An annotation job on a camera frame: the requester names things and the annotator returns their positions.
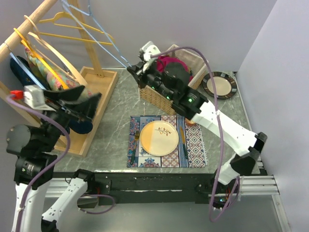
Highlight purple cable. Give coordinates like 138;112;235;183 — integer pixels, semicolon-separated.
4;94;115;232
151;46;241;222

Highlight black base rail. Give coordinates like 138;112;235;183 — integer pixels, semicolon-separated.
53;170;242;208

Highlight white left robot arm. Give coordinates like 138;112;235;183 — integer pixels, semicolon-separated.
6;85;101;232

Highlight light blue wide hanger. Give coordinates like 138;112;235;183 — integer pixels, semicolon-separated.
10;53;49;89

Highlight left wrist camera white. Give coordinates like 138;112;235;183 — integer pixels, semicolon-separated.
10;85;52;111

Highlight wicker basket with liner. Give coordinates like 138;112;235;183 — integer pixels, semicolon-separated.
139;49;208;115

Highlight gold fork green handle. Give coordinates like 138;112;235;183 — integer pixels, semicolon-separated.
130;130;140;165

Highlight aluminium frame rail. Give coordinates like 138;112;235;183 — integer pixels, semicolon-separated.
43;159;290;232

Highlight orange plastic hanger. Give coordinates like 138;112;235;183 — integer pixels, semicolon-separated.
14;28;69;89

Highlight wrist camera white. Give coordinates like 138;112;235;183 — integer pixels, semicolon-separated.
140;41;161;72
10;85;52;111

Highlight wooden clothes rack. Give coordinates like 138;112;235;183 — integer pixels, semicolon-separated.
0;0;119;158

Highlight striped rim dark plate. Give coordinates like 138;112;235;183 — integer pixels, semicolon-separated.
202;72;238;100

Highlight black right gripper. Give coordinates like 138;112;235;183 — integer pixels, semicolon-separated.
126;59;174;102

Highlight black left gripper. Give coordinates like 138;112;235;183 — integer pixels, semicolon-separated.
40;85;102;151

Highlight gold knife green handle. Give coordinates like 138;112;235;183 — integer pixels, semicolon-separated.
180;127;188;160

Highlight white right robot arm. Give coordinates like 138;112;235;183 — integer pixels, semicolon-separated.
127;62;267;193

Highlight dark denim skirt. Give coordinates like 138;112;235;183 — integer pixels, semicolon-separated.
10;58;93;134

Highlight pastel floral skirt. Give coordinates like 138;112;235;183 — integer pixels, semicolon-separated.
25;47;80;91

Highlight cream wooden hanger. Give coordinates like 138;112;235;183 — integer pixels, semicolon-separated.
24;15;87;86

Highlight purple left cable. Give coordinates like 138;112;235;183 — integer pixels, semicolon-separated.
4;94;115;232

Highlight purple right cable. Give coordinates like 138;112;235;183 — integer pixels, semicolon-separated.
151;46;241;222

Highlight magenta pleated skirt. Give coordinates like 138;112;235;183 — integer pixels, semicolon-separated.
156;55;193;82

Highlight yellow cream dinner plate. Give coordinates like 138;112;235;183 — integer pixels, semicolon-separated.
140;120;179;157

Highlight orange cup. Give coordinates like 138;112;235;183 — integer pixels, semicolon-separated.
185;118;196;126

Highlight patterned placemat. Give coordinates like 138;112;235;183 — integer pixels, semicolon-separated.
127;115;208;168

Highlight yellow plastic hanger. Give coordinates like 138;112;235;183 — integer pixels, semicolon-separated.
39;12;114;45

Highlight blue wire hanger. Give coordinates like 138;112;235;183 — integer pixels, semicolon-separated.
61;0;130;68

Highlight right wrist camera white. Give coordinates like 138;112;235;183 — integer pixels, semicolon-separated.
140;41;161;72

